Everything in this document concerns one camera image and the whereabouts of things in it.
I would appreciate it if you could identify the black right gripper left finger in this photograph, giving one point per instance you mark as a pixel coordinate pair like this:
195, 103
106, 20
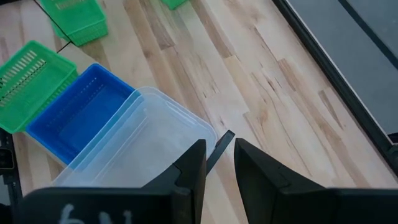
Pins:
189, 186

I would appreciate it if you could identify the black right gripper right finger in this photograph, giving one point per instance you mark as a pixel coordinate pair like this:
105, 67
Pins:
273, 196

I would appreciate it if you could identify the clear plastic bin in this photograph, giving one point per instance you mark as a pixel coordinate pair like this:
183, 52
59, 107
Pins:
149, 143

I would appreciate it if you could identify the blue plastic slotted basket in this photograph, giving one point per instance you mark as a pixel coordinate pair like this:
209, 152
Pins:
81, 115

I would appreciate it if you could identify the green plastic slotted basket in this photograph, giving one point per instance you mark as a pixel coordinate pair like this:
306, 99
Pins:
28, 90
174, 3
77, 18

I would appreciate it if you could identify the wooden shelf with black frame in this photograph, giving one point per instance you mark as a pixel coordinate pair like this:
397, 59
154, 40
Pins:
222, 146

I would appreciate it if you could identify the black aluminium table frame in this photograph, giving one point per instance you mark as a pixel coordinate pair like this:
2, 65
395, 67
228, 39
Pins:
335, 77

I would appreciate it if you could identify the black table-level camera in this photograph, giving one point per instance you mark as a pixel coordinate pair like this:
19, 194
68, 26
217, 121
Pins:
6, 158

